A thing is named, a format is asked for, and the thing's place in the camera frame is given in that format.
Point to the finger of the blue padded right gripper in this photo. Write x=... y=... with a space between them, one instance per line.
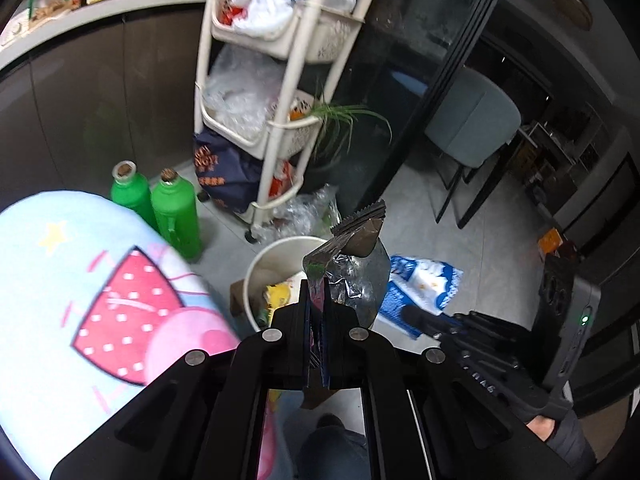
x=337 y=322

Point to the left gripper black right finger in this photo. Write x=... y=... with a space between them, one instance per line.
x=426 y=323

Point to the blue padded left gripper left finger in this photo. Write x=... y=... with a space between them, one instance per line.
x=292 y=360

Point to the dark foil triangular wrapper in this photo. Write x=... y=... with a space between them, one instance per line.
x=352 y=267

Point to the white trash bin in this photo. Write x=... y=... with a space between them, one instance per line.
x=274 y=264

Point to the person's right hand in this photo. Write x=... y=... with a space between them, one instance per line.
x=542 y=426

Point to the blue white bag on floor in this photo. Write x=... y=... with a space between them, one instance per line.
x=425 y=283

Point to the yellow snack wrapper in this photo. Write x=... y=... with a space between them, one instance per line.
x=277 y=296

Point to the black device green light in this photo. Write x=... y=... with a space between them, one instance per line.
x=568 y=305

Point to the green bottle right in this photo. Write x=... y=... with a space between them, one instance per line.
x=173 y=201

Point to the green bottle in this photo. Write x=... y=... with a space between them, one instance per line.
x=131 y=190
x=173 y=201

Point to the dark blue shopping bag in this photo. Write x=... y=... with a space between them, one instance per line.
x=227 y=174

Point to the light blue cartoon tablecloth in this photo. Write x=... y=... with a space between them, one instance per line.
x=94 y=306

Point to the grey dining chair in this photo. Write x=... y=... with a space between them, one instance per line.
x=475 y=120

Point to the green bottle left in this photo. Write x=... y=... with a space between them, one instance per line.
x=131 y=190

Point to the green spider plant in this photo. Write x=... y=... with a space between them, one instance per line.
x=337 y=127

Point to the clear plastic bags lower rack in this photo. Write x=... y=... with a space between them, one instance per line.
x=241 y=90

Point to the beige tiered storage rack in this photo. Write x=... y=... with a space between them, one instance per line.
x=314 y=50

